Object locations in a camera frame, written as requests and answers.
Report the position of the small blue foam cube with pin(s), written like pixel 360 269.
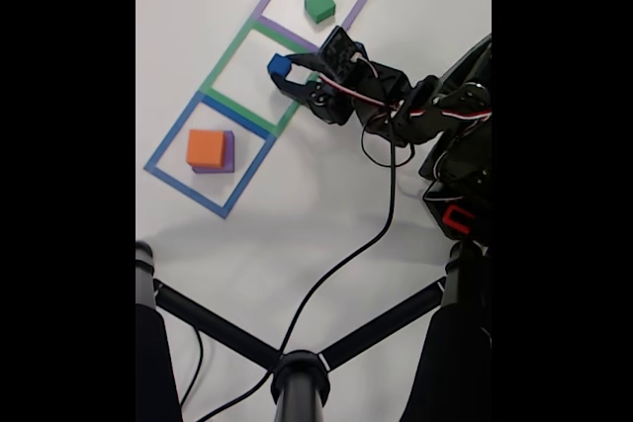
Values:
pixel 278 65

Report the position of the green foam cube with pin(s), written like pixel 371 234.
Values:
pixel 319 3

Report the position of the orange foam block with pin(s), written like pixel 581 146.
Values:
pixel 205 146

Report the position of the green tape square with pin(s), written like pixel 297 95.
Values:
pixel 230 56

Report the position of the purple foam block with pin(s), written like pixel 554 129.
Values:
pixel 230 155

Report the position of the blue tape square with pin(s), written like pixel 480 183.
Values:
pixel 165 145

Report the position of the red table clamp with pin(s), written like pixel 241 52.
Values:
pixel 450 218

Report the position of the black tripod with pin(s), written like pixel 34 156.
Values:
pixel 297 382

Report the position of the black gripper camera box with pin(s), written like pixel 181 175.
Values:
pixel 341 54

